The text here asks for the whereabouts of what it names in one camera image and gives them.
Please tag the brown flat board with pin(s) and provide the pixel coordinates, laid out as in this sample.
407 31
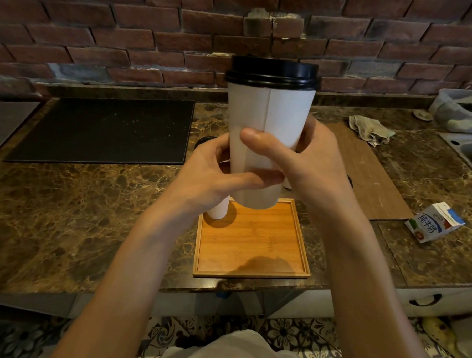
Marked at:
374 184

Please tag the counter lidded cup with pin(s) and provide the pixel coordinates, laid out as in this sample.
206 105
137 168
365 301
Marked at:
202 141

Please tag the black rubber mat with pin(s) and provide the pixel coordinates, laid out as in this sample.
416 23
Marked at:
100 132

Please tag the person's left forearm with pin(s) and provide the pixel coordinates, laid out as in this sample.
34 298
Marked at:
123 293

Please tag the square wooden tray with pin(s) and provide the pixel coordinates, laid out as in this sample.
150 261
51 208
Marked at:
252 241

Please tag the small round pale sink plug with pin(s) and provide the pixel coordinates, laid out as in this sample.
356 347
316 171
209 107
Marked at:
423 115

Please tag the white drawer front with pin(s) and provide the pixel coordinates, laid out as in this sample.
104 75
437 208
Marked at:
462 301

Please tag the white blue milk carton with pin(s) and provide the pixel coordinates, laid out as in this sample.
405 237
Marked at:
431 224

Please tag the person's left hand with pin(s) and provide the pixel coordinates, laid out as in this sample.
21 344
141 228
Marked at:
200 187

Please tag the person's right forearm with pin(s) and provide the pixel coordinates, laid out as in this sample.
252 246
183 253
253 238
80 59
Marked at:
371 302

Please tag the white paper cup black lid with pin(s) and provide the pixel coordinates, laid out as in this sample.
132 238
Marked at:
269 107
218 210

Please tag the grey metal panel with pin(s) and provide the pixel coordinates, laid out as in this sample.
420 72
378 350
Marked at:
4 127

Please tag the person's light grey clothing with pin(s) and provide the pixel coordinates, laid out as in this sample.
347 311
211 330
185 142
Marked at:
234 354

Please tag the clear plastic container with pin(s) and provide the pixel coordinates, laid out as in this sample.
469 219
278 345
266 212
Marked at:
460 113

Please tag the white plastic bag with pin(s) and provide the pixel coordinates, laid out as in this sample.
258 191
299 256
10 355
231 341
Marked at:
467 331

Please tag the yellow slipper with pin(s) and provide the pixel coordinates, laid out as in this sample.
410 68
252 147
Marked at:
443 336

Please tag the crumpled beige rag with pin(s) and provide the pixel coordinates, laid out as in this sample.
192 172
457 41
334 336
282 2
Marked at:
370 130

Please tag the person's right hand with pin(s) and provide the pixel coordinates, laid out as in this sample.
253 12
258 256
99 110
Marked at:
319 173

